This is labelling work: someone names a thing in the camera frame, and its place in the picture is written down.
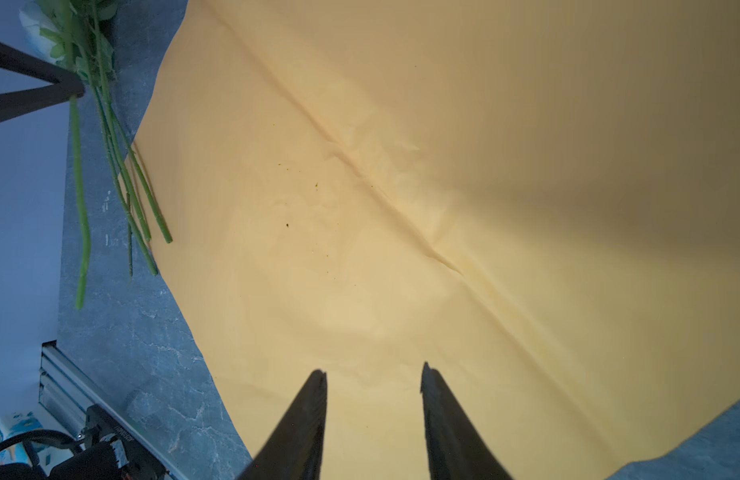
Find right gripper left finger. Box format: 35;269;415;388
238;370;328;480

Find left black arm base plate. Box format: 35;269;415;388
84;404;168;480

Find orange wrapping paper sheet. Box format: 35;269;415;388
136;1;740;479

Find tissue pack with elephant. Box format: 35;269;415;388
0;411;50;468

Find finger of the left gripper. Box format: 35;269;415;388
0;42;85;123

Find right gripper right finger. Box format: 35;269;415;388
421;363;512;480

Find red pink fake rose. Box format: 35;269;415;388
69;1;173;276

